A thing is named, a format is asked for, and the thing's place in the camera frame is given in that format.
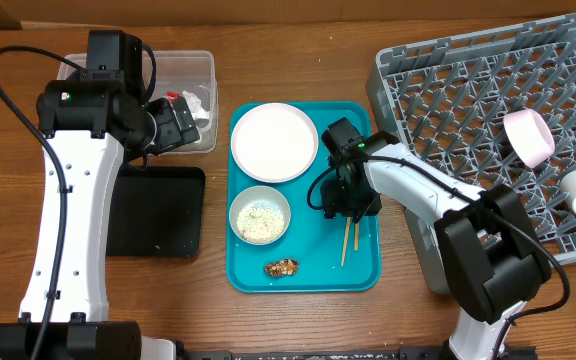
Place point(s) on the teal serving tray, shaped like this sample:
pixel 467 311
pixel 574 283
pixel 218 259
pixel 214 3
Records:
pixel 314 242

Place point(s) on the clear plastic bin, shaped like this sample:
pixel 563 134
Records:
pixel 188 70

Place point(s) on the white round plate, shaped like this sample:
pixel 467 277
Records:
pixel 274 142

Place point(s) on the brown food scrap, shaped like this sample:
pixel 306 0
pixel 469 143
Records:
pixel 282 268

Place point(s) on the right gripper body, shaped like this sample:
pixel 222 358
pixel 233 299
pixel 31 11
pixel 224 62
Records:
pixel 355 194

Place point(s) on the white napkin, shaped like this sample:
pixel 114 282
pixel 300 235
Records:
pixel 195 106

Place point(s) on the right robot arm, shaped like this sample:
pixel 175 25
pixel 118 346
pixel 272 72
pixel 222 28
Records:
pixel 486 242

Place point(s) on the black tray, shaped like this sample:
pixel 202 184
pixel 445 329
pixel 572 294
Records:
pixel 156 212

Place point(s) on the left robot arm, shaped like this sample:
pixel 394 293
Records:
pixel 65 312

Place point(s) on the grey dishwasher rack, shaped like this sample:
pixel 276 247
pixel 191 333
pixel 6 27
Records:
pixel 446 100

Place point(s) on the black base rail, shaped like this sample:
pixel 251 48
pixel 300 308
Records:
pixel 318 356

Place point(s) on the grey bowl with rice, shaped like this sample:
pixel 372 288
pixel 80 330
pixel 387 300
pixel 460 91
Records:
pixel 259 215

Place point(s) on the pink bowl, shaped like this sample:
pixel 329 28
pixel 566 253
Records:
pixel 529 136

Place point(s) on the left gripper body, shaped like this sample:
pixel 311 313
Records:
pixel 168 132

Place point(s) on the red snack wrapper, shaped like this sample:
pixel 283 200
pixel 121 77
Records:
pixel 172 96

